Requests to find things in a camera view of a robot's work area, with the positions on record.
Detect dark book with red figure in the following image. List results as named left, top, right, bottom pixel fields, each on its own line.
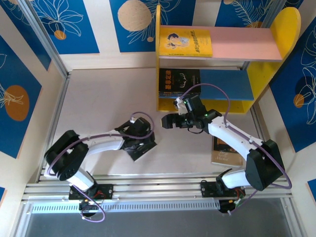
left=158, top=93, right=201, bottom=99

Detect black book with wolf eye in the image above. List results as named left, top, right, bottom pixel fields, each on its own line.
left=125, top=139, right=158, bottom=162

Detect black book orange title antlers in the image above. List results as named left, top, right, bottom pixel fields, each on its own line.
left=158, top=68, right=202, bottom=96

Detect brown tan book with scroll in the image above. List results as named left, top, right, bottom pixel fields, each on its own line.
left=211, top=136, right=247, bottom=168

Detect yellow book with cartoon boy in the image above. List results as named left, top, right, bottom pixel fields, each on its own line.
left=158, top=27, right=213, bottom=58

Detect yellow pink blue bookshelf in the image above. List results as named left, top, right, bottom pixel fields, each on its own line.
left=155, top=5, right=302, bottom=115

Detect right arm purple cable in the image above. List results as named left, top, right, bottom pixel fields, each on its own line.
left=181, top=83, right=293, bottom=217

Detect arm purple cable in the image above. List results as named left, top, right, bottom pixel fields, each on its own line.
left=46, top=111, right=155, bottom=223
left=181, top=83, right=293, bottom=217

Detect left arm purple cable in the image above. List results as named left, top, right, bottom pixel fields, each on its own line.
left=46, top=111, right=155, bottom=223

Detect aluminium rail beam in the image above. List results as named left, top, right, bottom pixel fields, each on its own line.
left=21, top=172, right=293, bottom=204

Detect aluminium table side rail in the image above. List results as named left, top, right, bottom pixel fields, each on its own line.
left=250, top=108, right=264, bottom=144
left=37, top=70, right=72, bottom=183

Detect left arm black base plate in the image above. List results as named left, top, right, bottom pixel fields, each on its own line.
left=68, top=184, right=114, bottom=200

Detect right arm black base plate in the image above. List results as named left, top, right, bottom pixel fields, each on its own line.
left=200, top=180, right=246, bottom=198

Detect white slotted cable duct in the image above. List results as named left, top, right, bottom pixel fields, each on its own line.
left=31, top=200, right=220, bottom=214

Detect aluminium corner post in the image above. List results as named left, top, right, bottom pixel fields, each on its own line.
left=18, top=0, right=71, bottom=79

